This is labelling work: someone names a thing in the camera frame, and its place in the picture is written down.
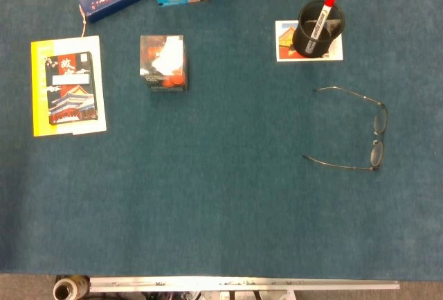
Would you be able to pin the thin-framed eyeglasses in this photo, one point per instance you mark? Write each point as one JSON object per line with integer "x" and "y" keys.
{"x": 380, "y": 120}

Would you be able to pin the blue felt table cloth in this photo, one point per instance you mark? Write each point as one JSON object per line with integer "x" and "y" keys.
{"x": 225, "y": 175}

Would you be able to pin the tissue box cube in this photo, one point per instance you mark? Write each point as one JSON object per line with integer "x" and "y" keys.
{"x": 162, "y": 64}

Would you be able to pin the palace picture postcard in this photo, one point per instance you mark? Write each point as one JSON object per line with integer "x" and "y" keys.
{"x": 284, "y": 42}

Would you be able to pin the black mesh pen holder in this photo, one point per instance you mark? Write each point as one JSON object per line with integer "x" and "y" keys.
{"x": 301, "y": 42}

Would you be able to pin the red capped white marker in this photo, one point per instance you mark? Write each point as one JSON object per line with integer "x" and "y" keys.
{"x": 320, "y": 19}

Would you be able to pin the dark palace print notebook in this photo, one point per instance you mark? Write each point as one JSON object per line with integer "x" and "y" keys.
{"x": 71, "y": 88}

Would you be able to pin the yellow white booklet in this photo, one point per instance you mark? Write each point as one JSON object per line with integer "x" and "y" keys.
{"x": 38, "y": 88}

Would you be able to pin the brown tape roll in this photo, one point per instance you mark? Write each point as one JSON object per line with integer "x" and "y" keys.
{"x": 64, "y": 291}

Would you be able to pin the aluminium table edge rail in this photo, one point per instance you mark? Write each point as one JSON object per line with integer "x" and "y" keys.
{"x": 242, "y": 283}

